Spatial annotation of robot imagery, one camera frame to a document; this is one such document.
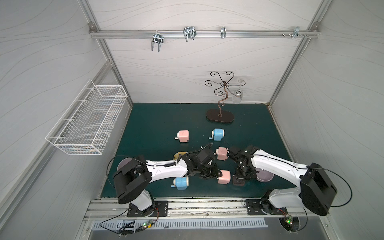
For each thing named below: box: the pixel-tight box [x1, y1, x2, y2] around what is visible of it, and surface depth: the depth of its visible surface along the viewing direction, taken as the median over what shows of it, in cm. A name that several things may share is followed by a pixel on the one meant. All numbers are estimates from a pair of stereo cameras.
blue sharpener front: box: [171, 176, 189, 190], surface depth 76 cm
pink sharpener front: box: [217, 170, 231, 185], surface depth 79 cm
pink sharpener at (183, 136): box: [174, 130, 190, 143], surface depth 97 cm
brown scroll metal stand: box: [204, 71, 242, 123], surface depth 110 cm
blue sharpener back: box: [208, 128, 225, 141], surface depth 97 cm
